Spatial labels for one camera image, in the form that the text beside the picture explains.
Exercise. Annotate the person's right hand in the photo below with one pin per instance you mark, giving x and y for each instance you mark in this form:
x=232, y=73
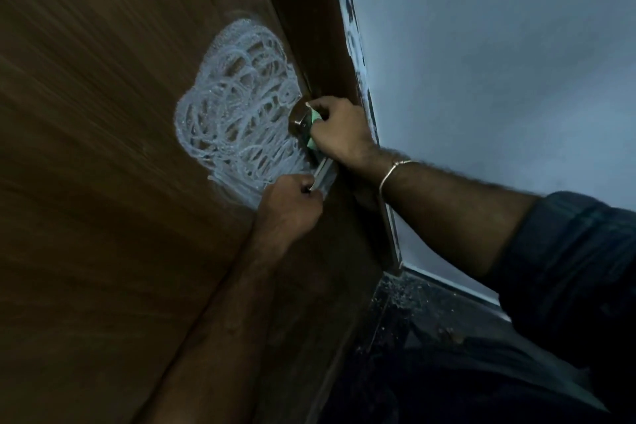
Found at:
x=345, y=135

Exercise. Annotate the person's left hand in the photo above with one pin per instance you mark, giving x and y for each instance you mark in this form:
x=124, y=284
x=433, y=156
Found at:
x=290, y=210

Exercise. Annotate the green cleaning cloth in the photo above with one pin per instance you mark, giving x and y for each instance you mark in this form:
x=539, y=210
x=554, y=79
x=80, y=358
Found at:
x=314, y=115

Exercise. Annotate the brown wooden door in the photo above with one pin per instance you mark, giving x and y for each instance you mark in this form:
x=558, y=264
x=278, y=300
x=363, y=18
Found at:
x=99, y=165

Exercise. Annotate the person's right forearm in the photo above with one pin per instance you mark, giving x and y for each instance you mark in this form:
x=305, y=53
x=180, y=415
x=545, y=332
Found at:
x=447, y=210

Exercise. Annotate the person's left forearm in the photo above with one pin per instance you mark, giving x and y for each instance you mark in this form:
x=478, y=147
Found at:
x=223, y=329

